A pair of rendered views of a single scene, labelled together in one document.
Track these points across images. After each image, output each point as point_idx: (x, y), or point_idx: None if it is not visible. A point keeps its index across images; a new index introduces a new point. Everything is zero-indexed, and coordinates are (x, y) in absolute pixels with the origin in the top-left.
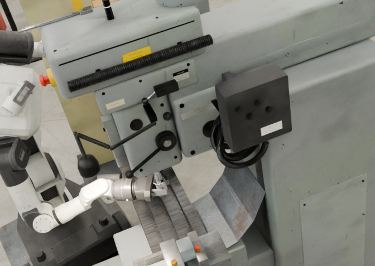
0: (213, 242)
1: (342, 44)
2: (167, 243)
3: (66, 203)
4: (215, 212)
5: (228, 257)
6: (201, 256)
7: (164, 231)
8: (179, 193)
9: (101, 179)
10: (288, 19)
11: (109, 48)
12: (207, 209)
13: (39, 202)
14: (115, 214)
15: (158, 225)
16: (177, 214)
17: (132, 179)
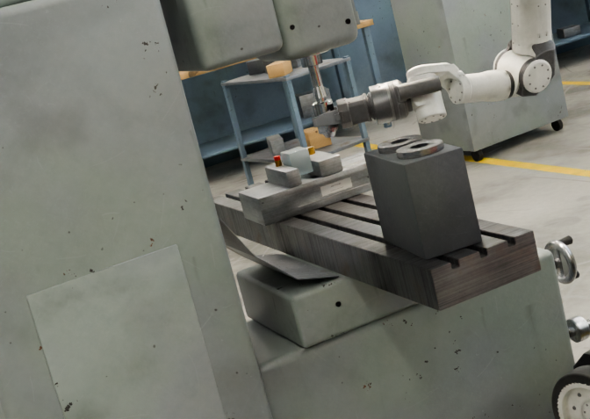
0: (263, 191)
1: None
2: (327, 157)
3: (483, 72)
4: (284, 269)
5: (241, 191)
6: (273, 165)
7: (363, 209)
8: (348, 237)
9: (416, 66)
10: None
11: None
12: (301, 270)
13: (515, 43)
14: None
15: (376, 210)
16: (345, 223)
17: (370, 91)
